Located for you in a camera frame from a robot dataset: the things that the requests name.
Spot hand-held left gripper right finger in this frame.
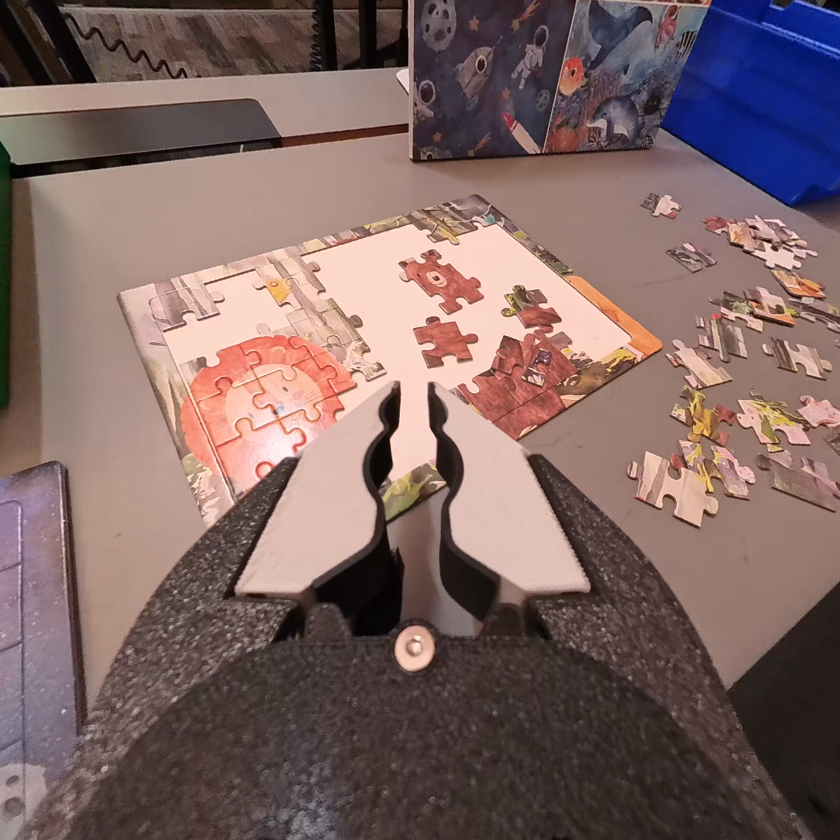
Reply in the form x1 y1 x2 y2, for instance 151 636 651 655
427 381 592 634

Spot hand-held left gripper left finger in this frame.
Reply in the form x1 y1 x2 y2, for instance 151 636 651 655
233 381 403 608

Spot assembled orange lion pieces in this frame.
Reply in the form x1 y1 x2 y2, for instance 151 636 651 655
178 335 358 500

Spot jigsaw pieces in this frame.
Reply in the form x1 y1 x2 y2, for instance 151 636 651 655
626 192 840 529

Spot jigsaw puzzle frame board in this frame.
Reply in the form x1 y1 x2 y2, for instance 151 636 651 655
117 193 664 526

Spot joined brown bear face pieces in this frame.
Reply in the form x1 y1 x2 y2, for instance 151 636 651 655
398 249 484 316

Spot plain brown puzzle piece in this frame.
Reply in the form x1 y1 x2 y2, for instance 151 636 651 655
413 317 479 370

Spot brown green puzzle piece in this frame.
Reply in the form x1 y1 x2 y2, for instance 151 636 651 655
502 285 563 332

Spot space themed puzzle board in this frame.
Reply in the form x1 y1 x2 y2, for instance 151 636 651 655
0 461 86 821

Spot green plastic bin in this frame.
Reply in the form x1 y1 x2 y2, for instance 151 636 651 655
0 141 14 408

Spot black flat panel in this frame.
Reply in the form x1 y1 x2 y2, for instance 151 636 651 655
0 98 283 178

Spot illustrated puzzle box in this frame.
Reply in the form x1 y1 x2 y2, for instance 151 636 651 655
407 0 713 161

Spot blue plastic bin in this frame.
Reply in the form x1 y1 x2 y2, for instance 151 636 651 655
659 0 840 207

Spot black coiled cable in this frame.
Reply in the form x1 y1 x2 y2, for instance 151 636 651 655
308 0 329 70
62 13 191 83

